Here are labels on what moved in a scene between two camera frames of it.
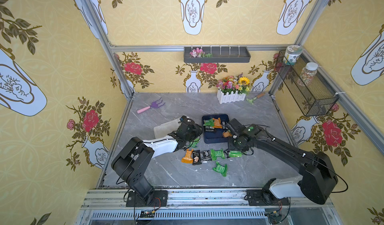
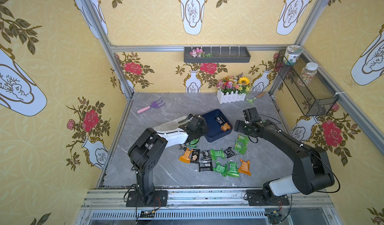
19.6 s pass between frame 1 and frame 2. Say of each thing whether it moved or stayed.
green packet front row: stayed
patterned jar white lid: stayed
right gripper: moved
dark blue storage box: moved
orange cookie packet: stayed
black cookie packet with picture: stayed
